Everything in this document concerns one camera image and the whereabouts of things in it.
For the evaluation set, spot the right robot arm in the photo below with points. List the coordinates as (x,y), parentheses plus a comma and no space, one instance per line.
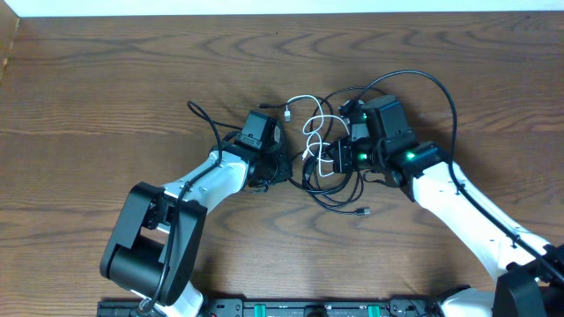
(526,268)

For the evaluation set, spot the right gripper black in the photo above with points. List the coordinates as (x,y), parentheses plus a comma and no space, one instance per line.
(342,155)

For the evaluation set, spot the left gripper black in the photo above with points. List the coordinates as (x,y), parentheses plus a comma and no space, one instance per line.
(277,166)

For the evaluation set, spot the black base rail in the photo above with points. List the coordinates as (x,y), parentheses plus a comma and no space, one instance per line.
(246,308)

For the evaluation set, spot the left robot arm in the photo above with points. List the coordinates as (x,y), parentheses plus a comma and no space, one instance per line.
(153,248)

